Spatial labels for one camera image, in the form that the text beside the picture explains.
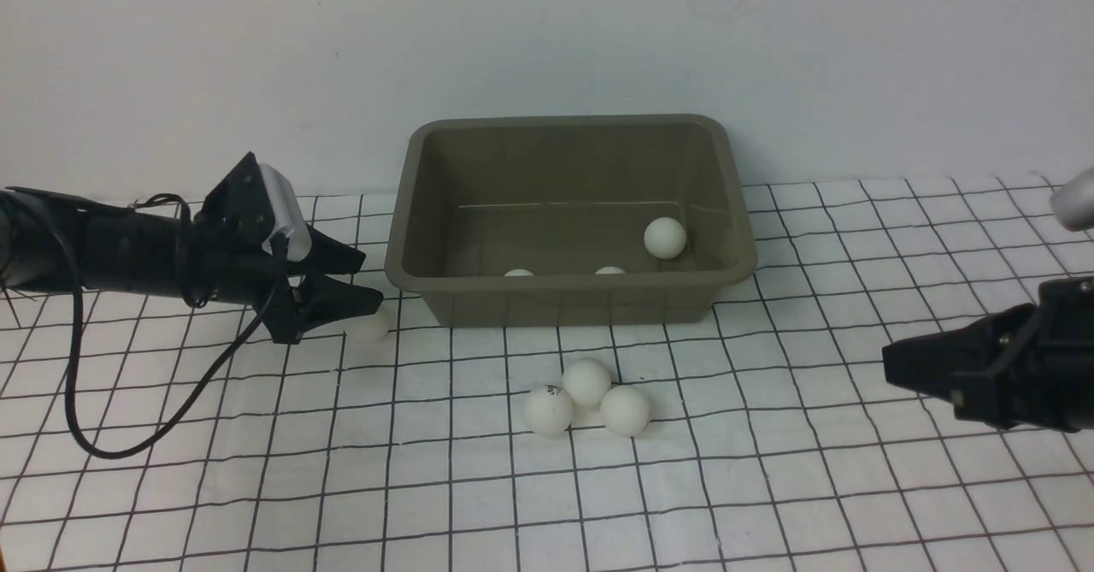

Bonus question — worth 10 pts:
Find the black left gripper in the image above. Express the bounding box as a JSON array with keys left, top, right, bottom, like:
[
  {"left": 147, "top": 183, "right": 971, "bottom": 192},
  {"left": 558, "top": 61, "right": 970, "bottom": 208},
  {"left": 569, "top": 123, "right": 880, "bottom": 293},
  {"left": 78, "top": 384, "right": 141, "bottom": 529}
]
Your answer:
[{"left": 175, "top": 152, "right": 384, "bottom": 345}]

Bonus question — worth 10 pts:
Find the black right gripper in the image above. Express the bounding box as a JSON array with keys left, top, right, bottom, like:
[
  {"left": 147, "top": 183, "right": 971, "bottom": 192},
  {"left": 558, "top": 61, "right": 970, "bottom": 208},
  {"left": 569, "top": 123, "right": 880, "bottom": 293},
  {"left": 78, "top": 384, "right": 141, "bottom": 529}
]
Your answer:
[{"left": 882, "top": 277, "right": 1093, "bottom": 433}]

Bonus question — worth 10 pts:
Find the white ball cluster top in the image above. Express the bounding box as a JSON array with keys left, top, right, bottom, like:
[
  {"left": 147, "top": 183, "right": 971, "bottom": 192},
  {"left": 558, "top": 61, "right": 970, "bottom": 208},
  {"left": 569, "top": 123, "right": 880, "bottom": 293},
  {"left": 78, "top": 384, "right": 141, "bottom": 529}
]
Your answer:
[{"left": 642, "top": 215, "right": 687, "bottom": 260}]

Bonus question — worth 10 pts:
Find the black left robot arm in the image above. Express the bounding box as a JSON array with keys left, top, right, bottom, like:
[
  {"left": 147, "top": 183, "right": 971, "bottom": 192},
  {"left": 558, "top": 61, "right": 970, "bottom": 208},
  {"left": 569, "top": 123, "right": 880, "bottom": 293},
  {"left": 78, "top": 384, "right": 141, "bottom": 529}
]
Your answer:
[{"left": 3, "top": 154, "right": 384, "bottom": 345}]

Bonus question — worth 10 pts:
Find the olive green plastic bin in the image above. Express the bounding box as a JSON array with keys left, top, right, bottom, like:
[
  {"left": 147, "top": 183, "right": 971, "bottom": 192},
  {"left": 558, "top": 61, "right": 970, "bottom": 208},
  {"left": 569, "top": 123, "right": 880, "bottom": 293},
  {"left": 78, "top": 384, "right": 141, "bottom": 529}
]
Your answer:
[{"left": 385, "top": 114, "right": 758, "bottom": 329}]

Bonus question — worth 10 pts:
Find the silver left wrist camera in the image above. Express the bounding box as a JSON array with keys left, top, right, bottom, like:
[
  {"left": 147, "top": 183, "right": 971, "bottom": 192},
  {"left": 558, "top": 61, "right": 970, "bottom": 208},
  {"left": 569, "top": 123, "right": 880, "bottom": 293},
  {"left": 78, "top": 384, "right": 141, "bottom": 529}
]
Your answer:
[{"left": 258, "top": 163, "right": 313, "bottom": 262}]

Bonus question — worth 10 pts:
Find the black left camera cable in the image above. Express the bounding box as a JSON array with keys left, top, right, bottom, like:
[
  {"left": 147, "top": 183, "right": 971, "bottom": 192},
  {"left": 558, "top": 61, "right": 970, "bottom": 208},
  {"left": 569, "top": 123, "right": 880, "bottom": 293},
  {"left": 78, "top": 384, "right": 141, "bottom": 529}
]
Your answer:
[{"left": 0, "top": 192, "right": 296, "bottom": 460}]

